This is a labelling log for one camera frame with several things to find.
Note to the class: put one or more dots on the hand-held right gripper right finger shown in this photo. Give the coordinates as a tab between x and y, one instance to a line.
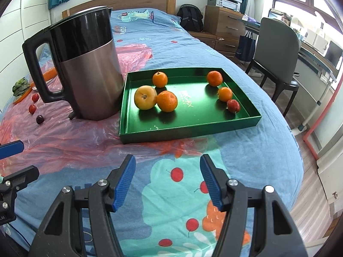
211	182

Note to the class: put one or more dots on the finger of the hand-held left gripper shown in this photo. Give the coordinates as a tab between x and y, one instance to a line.
24	174
10	148

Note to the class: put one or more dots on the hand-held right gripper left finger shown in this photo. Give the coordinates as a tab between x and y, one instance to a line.
124	182

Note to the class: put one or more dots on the dark purple plum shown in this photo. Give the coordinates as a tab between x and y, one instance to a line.
39	119

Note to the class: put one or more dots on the red plum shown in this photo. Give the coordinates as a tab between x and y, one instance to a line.
233	105
32	108
35	97

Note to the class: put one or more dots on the green tray box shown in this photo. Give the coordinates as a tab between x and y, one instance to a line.
193	112

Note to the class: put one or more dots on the yellow apple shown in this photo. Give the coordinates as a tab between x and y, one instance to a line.
145	97

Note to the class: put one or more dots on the small orange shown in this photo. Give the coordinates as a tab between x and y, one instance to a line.
225	94
214	78

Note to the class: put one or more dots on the large bumpy mandarin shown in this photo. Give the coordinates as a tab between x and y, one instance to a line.
167	101

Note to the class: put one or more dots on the orange with stem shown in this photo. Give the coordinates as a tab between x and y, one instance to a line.
160	79

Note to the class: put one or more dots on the pink plastic sheet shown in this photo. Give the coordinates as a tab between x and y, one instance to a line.
53	139

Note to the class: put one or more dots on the orange shallow dish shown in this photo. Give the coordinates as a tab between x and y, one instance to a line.
22	96

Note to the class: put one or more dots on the green bok choy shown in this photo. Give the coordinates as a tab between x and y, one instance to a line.
20	87

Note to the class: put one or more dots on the carrot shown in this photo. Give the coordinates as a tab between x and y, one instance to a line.
49	75

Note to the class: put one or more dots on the black and steel electric kettle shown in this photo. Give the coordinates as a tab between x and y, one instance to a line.
88	85

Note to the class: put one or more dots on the white wardrobe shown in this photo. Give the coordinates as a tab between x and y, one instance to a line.
26	13

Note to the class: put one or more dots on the navy tote bag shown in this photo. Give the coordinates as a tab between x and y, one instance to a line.
245	48

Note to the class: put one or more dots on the low wooden drawer cabinet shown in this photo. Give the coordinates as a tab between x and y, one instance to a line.
209	38

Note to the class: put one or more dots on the grey chair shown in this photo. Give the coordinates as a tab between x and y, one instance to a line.
276	50

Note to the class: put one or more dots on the wooden dresser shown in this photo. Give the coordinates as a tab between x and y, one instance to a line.
225	22

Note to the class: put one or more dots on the white desk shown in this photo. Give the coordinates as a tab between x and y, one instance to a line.
316	59

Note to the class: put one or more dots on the black backpack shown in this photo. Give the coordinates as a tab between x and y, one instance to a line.
190	17

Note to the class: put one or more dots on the black monitor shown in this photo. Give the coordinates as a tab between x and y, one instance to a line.
333	53

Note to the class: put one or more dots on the white storage box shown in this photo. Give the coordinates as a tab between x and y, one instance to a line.
319	38

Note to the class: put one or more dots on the wooden headboard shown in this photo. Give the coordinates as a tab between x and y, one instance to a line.
120	0

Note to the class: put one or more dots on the white printer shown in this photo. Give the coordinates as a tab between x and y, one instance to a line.
225	0

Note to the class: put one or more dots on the salmon pink metal frame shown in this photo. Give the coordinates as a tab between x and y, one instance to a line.
313	128

